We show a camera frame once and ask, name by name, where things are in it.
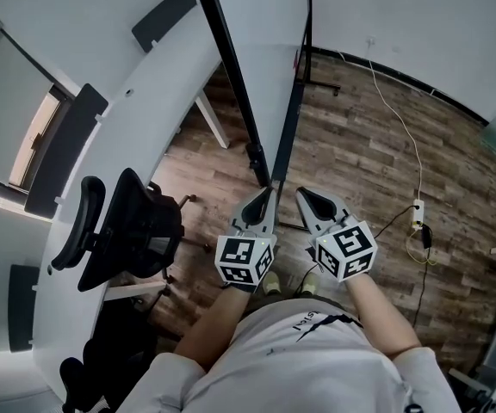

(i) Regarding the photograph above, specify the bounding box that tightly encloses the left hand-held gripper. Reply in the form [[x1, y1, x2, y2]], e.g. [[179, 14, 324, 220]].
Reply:
[[214, 186, 280, 293]]

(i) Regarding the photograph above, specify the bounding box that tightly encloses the person's left forearm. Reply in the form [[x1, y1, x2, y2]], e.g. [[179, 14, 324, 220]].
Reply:
[[173, 285, 251, 372]]

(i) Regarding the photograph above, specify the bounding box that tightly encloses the person's shoe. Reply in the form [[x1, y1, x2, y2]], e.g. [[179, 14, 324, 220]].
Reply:
[[262, 270, 282, 297], [296, 271, 321, 297]]

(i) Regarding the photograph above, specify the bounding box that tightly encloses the white power strip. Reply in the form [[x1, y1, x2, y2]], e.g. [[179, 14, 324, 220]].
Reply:
[[410, 199, 426, 231]]

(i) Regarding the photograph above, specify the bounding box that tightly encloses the black cable at power strip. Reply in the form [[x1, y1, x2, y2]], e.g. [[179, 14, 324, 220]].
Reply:
[[372, 205, 419, 238]]

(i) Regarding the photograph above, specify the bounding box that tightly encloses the long white desk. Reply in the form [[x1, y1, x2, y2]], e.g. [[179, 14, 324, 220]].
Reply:
[[29, 12, 233, 406]]

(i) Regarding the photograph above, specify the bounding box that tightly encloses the person's right forearm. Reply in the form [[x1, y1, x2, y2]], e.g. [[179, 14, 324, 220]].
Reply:
[[344, 272, 424, 357]]

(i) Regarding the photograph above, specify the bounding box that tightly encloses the white board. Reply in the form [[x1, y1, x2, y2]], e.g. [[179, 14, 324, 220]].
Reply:
[[189, 0, 343, 232]]

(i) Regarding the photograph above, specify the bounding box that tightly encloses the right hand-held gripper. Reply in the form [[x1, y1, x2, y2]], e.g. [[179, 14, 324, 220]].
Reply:
[[294, 186, 380, 283]]

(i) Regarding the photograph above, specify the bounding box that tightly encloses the person's right shoe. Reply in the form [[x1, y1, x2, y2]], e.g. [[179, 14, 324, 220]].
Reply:
[[296, 271, 321, 297]]

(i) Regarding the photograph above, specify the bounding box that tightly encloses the black mesh office chair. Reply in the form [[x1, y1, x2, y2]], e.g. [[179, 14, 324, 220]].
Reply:
[[50, 167, 210, 297]]

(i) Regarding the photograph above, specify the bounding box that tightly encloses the white power cable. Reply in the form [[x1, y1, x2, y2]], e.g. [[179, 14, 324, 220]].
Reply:
[[335, 50, 424, 202]]

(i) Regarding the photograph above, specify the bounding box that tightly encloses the person's left shoe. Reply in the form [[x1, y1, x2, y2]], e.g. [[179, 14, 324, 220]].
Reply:
[[262, 270, 282, 297]]

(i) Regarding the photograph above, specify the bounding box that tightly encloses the yellow cable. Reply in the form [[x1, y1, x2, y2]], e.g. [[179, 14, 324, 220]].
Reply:
[[406, 227, 439, 267]]

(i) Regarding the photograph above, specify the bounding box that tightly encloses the person's white t-shirt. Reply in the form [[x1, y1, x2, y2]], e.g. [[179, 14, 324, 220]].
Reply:
[[111, 300, 463, 413]]

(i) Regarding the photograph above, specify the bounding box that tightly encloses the dark desk partition panel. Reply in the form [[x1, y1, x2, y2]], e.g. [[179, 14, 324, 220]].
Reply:
[[7, 263, 41, 354], [23, 83, 110, 220], [130, 0, 200, 54]]

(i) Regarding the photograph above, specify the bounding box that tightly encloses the window with grey blind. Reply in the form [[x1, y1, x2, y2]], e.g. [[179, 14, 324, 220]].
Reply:
[[0, 19, 78, 194]]

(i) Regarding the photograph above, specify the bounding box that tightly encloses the black adapter cable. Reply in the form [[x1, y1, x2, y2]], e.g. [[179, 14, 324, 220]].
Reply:
[[411, 246, 431, 329]]

